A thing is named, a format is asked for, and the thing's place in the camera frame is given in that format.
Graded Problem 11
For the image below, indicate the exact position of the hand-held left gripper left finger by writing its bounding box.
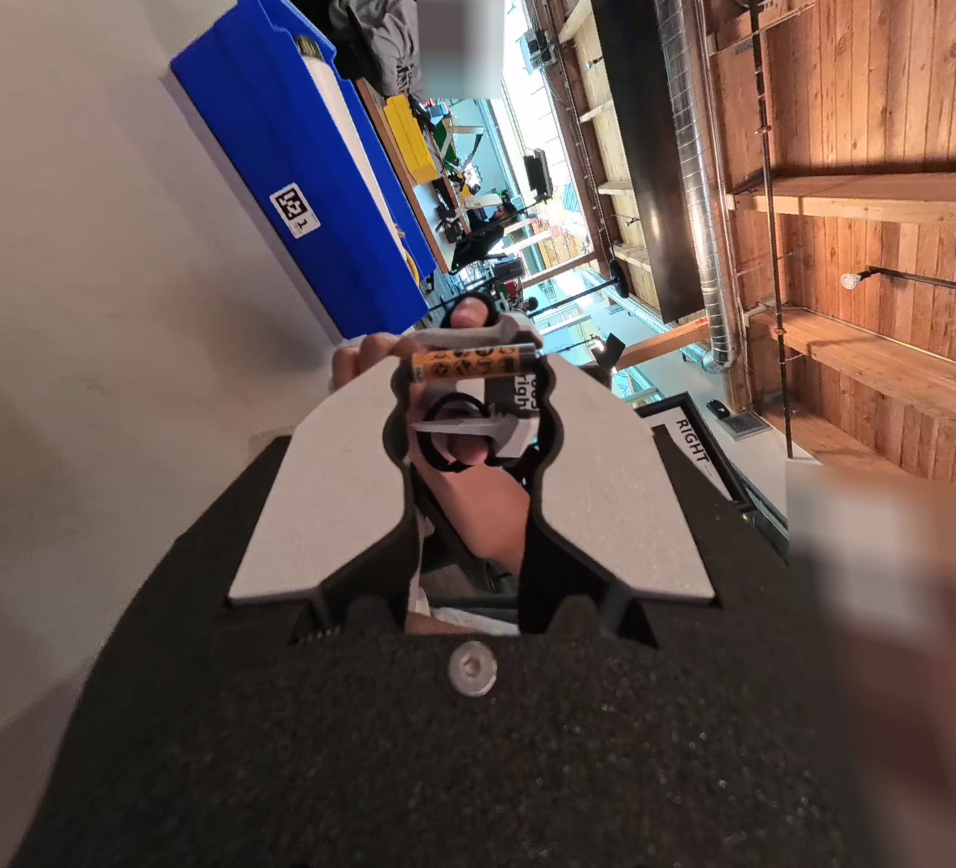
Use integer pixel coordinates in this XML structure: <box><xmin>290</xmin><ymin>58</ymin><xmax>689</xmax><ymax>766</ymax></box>
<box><xmin>228</xmin><ymin>359</ymin><xmax>421</xmax><ymax>633</ymax></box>

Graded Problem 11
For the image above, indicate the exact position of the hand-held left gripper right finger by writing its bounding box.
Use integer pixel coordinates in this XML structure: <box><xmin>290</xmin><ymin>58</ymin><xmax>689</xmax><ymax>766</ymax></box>
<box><xmin>521</xmin><ymin>353</ymin><xmax>718</xmax><ymax>636</ymax></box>

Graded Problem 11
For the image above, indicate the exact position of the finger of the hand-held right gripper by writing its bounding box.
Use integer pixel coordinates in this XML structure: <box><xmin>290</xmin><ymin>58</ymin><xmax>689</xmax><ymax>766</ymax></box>
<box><xmin>388</xmin><ymin>311</ymin><xmax>546</xmax><ymax>355</ymax></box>
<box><xmin>411</xmin><ymin>412</ymin><xmax>544</xmax><ymax>460</ymax></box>

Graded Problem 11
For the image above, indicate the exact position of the orange battery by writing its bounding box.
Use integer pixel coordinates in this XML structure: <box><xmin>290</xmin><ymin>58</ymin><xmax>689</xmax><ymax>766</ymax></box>
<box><xmin>411</xmin><ymin>347</ymin><xmax>540</xmax><ymax>385</ymax></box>

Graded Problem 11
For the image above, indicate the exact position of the white bottle with black cap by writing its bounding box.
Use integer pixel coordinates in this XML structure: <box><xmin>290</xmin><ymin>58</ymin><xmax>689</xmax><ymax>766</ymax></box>
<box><xmin>293</xmin><ymin>35</ymin><xmax>404</xmax><ymax>242</ymax></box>

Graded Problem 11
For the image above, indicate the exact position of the blue plastic bin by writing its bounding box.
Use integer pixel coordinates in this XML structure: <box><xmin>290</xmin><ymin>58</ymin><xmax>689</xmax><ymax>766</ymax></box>
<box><xmin>170</xmin><ymin>0</ymin><xmax>438</xmax><ymax>340</ymax></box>

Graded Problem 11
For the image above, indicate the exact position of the person's right hand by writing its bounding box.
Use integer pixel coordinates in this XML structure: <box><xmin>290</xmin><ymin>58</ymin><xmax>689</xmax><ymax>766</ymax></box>
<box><xmin>332</xmin><ymin>299</ymin><xmax>533</xmax><ymax>578</ymax></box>

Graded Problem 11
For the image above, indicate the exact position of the large framed tag sign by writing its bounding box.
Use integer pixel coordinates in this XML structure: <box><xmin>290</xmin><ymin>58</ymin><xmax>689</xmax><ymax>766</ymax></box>
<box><xmin>641</xmin><ymin>393</ymin><xmax>751</xmax><ymax>506</ymax></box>

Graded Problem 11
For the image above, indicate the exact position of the light wooden table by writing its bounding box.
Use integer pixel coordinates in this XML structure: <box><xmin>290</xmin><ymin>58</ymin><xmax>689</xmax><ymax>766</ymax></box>
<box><xmin>357</xmin><ymin>78</ymin><xmax>479</xmax><ymax>275</ymax></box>

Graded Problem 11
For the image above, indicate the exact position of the yellow bin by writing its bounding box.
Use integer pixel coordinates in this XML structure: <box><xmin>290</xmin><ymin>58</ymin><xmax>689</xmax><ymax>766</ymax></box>
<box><xmin>384</xmin><ymin>95</ymin><xmax>440</xmax><ymax>185</ymax></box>

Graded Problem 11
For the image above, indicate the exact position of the black track lamp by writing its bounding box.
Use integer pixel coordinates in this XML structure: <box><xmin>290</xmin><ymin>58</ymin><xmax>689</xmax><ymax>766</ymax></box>
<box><xmin>840</xmin><ymin>265</ymin><xmax>956</xmax><ymax>291</ymax></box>

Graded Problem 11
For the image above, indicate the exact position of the silver air duct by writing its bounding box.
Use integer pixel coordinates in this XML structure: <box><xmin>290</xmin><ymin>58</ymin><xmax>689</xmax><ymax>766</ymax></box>
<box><xmin>638</xmin><ymin>0</ymin><xmax>742</xmax><ymax>373</ymax></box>

